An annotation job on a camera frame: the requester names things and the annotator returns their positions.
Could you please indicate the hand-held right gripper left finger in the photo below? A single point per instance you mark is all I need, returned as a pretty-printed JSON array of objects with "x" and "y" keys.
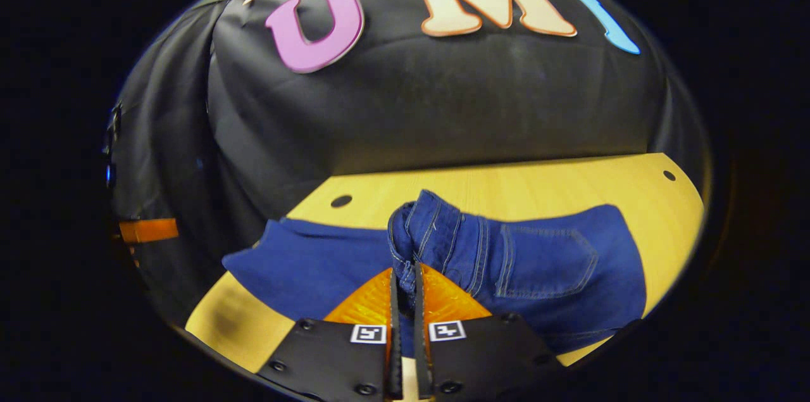
[{"x": 329, "y": 358}]

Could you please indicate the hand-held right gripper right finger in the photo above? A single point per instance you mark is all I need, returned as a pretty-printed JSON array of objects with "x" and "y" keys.
[{"x": 487, "y": 358}]

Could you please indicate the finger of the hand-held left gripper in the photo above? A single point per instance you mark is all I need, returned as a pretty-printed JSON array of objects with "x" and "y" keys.
[{"x": 149, "y": 230}]

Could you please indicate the blue jeans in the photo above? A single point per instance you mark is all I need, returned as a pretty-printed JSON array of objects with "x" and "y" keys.
[{"x": 544, "y": 269}]

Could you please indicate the black backdrop cloth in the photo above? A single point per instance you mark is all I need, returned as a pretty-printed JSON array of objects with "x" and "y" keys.
[{"x": 443, "y": 98}]

